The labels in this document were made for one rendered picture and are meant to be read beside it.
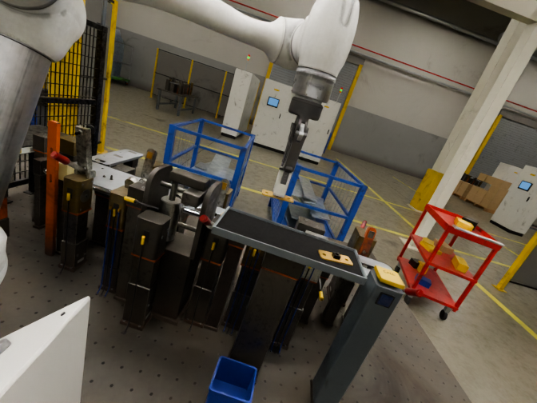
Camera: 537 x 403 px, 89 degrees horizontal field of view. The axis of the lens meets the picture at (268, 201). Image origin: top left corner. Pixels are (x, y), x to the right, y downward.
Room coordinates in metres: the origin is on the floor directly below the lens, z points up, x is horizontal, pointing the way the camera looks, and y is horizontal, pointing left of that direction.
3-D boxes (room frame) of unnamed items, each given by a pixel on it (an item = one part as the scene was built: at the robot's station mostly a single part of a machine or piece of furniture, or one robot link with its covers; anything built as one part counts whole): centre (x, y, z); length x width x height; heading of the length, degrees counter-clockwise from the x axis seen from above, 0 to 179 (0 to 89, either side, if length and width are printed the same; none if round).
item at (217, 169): (3.31, 0.82, 0.47); 1.20 x 0.80 x 0.95; 5
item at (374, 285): (0.61, -0.34, 0.92); 0.08 x 0.08 x 0.44; 89
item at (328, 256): (0.60, -0.20, 1.17); 0.08 x 0.04 x 0.01; 101
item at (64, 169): (0.84, 0.69, 0.88); 0.04 x 0.04 x 0.37; 89
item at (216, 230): (0.61, -0.08, 1.16); 0.37 x 0.14 x 0.02; 89
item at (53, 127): (0.81, 0.71, 0.95); 0.03 x 0.01 x 0.50; 89
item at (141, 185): (0.74, 0.37, 0.91); 0.07 x 0.05 x 0.42; 179
